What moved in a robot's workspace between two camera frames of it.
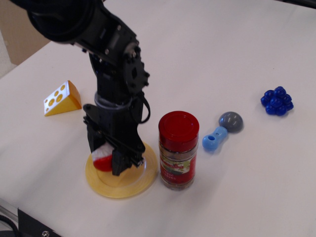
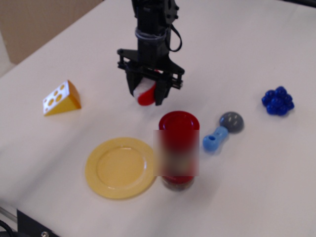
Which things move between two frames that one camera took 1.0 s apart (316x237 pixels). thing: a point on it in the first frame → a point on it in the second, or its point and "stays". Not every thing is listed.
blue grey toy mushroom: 231,122 stays
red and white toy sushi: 102,157 → 145,91
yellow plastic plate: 132,181 stays
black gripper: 120,128 → 152,57
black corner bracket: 28,226 stays
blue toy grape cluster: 277,101 stays
